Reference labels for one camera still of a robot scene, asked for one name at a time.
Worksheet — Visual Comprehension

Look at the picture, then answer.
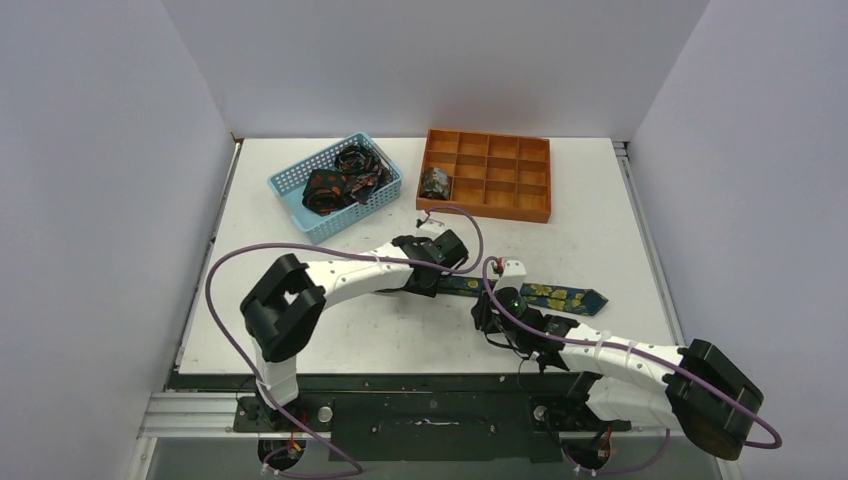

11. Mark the blue yellow floral tie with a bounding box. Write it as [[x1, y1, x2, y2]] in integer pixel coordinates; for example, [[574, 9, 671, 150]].
[[437, 276, 608, 317]]

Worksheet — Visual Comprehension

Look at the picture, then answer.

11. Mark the orange wooden compartment tray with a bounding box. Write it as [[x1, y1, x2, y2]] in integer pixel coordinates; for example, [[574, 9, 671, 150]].
[[415, 129, 552, 224]]

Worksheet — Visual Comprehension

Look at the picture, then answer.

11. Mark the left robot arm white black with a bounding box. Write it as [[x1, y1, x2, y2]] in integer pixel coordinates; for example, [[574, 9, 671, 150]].
[[240, 229, 469, 431]]

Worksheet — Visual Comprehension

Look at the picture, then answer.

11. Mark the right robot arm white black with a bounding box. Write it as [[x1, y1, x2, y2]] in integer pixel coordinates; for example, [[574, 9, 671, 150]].
[[472, 288, 764, 460]]

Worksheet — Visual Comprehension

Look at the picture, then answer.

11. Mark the rolled dark patterned tie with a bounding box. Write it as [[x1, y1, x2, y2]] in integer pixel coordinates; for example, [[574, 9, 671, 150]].
[[418, 167, 452, 201]]

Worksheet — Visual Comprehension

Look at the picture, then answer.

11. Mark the dark patterned tie in basket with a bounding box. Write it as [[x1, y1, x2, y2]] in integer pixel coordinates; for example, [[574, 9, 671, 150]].
[[334, 144, 391, 204]]

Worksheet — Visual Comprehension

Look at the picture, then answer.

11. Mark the black orange patterned tie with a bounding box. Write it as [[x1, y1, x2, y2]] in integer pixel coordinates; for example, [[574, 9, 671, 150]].
[[301, 169, 358, 216]]

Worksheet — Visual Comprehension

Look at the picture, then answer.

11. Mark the blue plastic basket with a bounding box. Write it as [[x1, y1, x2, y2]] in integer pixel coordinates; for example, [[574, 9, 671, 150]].
[[267, 132, 403, 244]]

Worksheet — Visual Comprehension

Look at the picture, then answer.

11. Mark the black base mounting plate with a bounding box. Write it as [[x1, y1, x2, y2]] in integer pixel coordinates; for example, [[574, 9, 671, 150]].
[[166, 366, 635, 466]]

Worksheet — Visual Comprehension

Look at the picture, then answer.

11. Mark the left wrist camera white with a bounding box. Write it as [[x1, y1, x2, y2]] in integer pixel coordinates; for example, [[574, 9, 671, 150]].
[[415, 210, 446, 237]]

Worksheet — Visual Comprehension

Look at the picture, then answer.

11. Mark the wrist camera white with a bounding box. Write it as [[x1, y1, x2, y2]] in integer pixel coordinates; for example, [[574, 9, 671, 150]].
[[415, 210, 446, 237], [494, 257, 527, 292]]

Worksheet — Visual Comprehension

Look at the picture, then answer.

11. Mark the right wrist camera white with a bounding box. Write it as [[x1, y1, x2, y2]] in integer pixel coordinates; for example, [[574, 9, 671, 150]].
[[494, 257, 527, 292]]

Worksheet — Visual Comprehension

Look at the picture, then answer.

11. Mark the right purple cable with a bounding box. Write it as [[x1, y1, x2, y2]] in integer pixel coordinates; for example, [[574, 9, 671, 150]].
[[481, 256, 784, 451]]

